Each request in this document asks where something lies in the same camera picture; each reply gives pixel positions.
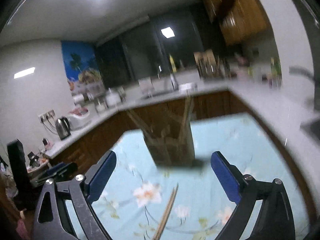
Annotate long wooden chopstick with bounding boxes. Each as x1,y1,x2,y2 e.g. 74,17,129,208
152,188,176,240

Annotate chrome kitchen faucet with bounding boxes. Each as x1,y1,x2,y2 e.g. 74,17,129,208
157,65,178,91

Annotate wooden lower cabinets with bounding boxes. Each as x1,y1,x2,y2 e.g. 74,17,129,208
50,89,319,223

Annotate floral light blue tablecloth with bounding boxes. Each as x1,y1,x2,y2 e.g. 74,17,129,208
92,114,309,239

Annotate stainless electric kettle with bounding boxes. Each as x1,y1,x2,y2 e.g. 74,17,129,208
55,116,71,140

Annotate white rice cooker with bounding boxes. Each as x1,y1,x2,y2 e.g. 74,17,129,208
67,107,91,131

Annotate wooden utensil caddy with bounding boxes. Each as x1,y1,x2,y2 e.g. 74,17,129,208
126,96,195,167

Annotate black stove wok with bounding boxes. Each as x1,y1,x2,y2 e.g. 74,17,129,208
289,66,319,111

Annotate pink plastic basin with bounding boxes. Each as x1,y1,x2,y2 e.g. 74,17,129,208
234,53,250,80

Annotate yellow dish soap bottle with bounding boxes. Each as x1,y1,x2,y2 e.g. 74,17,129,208
169,54,177,73

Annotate wooden upper cabinet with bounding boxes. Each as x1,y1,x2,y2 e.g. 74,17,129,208
202,0,270,46

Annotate wall power outlet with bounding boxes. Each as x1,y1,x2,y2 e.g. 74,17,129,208
38,109,55,123

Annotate blue beach wall poster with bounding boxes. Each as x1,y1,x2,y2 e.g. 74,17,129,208
61,41,105,96

